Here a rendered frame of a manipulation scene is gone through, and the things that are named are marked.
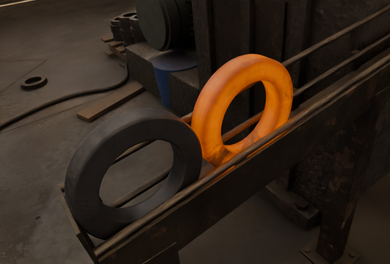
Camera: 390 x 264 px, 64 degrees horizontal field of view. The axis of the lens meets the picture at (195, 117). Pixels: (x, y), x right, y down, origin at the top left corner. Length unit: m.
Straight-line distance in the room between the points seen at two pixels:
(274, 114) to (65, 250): 0.95
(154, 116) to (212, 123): 0.09
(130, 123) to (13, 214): 1.18
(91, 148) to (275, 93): 0.30
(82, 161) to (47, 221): 1.04
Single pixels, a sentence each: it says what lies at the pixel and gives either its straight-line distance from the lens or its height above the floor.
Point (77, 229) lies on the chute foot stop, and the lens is 0.40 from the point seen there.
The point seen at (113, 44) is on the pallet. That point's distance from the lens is 2.69.
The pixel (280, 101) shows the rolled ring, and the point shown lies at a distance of 0.52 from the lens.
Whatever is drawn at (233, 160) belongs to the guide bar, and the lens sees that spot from 0.48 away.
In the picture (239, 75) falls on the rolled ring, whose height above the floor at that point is 0.76.
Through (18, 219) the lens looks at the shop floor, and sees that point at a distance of 1.48.
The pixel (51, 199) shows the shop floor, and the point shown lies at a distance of 1.49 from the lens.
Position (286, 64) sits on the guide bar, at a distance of 0.62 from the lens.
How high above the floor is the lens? 0.94
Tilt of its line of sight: 32 degrees down
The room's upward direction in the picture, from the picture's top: 6 degrees counter-clockwise
